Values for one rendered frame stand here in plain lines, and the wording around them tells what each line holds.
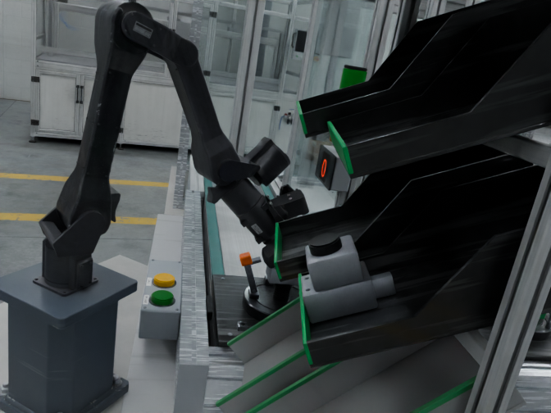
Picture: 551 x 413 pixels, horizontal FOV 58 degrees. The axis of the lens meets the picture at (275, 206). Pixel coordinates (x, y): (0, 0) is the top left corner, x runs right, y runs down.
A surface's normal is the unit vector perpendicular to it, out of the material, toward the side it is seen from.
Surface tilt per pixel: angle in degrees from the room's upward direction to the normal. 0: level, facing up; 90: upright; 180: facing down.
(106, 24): 91
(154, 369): 0
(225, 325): 0
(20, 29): 90
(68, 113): 90
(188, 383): 90
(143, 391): 0
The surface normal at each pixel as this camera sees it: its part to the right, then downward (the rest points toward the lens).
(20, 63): 0.32, 0.33
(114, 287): 0.15, -0.94
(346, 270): -0.01, 0.30
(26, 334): -0.44, 0.21
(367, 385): -0.59, -0.77
